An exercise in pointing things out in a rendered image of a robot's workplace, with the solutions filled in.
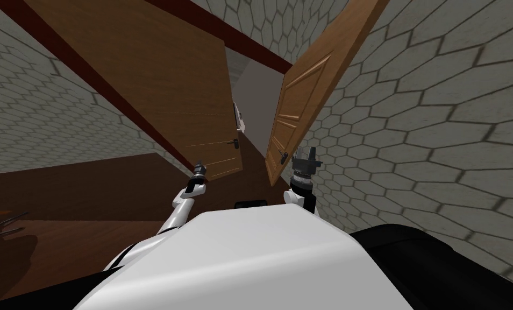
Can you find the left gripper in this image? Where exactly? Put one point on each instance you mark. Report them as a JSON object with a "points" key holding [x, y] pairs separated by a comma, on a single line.
{"points": [[199, 172]]}

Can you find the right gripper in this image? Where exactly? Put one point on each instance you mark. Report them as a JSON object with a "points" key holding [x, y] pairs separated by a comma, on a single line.
{"points": [[306, 165]]}

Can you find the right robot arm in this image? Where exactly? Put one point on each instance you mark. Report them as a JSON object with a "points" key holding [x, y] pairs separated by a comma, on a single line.
{"points": [[433, 267]]}

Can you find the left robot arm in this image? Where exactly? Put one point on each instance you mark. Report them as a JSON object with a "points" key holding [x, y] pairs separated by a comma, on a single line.
{"points": [[180, 213]]}

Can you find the light brown panelled door leaf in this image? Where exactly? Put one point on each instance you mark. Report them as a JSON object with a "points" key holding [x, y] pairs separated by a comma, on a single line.
{"points": [[308, 86]]}

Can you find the dark brown plain door leaf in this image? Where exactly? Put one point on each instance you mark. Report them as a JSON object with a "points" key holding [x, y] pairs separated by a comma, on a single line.
{"points": [[162, 86]]}

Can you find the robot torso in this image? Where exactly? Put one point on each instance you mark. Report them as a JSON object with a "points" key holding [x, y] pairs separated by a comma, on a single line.
{"points": [[248, 258]]}

